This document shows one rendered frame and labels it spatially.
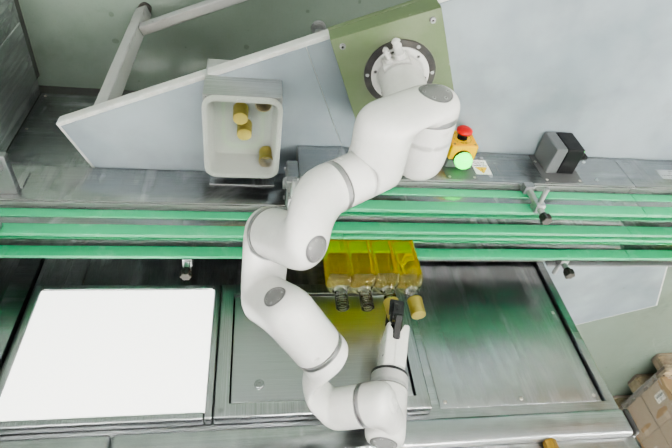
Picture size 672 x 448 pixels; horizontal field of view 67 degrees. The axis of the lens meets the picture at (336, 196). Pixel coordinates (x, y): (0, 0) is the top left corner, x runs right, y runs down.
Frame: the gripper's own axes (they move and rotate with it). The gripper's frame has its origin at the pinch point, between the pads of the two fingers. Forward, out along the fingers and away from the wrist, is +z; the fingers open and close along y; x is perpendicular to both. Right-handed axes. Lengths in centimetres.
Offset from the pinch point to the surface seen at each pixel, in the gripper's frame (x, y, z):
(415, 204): -0.9, 13.5, 22.2
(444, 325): -15.6, -16.6, 11.7
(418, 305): -5.0, 1.3, 2.5
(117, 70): 84, 18, 48
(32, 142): 118, -14, 48
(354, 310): 8.3, -12.7, 7.9
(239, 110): 43, 29, 25
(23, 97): 127, -7, 61
